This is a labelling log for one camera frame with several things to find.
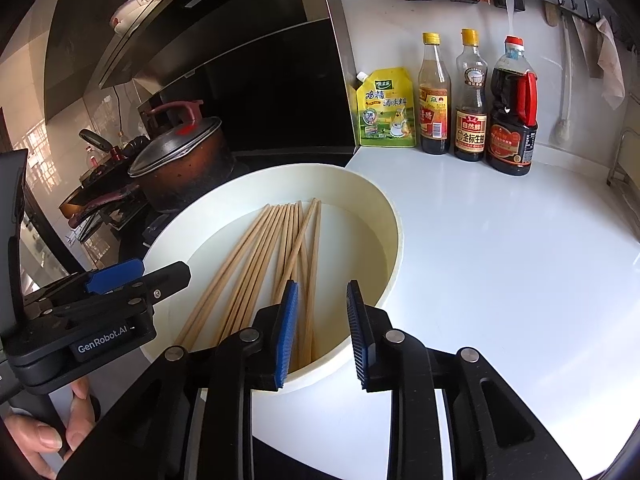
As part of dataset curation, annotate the dark pot with lid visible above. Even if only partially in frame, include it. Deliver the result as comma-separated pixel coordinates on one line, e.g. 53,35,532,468
127,101,237,212

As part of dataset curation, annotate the bundle of wooden chopsticks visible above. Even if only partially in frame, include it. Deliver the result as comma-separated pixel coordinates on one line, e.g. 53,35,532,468
175,198,324,377

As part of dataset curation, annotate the yellow-cap soy sauce bottle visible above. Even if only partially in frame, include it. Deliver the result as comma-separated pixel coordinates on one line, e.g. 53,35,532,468
454,29,489,163

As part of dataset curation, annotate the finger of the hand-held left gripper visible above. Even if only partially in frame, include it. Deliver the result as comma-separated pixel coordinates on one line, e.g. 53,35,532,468
107,261,192,312
85,258,146,295

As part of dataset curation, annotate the black range hood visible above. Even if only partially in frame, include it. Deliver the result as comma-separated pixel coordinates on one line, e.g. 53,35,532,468
45,0,359,154

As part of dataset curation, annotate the black frying pan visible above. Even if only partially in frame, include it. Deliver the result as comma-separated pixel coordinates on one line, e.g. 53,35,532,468
59,129,151,232

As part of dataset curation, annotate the white plastic basin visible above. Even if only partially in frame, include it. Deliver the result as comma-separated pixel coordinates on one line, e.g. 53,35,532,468
140,162,405,442

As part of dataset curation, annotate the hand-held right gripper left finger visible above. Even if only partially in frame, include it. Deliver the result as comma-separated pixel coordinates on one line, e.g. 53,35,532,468
57,280,300,480

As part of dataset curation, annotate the stainless steel rack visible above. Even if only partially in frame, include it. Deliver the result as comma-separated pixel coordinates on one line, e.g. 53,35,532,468
607,127,640,202

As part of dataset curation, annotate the person's left hand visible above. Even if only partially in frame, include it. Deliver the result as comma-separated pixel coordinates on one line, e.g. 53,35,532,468
4,377,102,480

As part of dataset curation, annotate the white hanging bottle brush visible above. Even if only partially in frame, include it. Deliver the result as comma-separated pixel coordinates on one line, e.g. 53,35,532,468
552,14,576,144

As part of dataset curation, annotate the yellow seasoning pouch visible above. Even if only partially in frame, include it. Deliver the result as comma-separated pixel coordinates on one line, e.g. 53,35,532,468
355,67,419,149

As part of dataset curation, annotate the large red-handled soy sauce bottle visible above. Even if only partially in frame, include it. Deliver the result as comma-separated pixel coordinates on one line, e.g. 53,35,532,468
486,36,539,176

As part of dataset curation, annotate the beige hanging rag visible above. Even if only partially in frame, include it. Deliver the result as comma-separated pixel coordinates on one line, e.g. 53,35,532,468
595,16,626,110

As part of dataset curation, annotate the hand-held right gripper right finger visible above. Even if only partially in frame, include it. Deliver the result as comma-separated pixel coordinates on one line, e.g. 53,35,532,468
346,280,583,480

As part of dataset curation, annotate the white object on hood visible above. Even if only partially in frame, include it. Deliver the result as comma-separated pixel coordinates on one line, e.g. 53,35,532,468
110,0,167,34

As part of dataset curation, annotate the small yellow-cap vinegar bottle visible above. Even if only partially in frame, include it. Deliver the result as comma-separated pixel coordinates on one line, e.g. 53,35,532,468
418,32,451,155

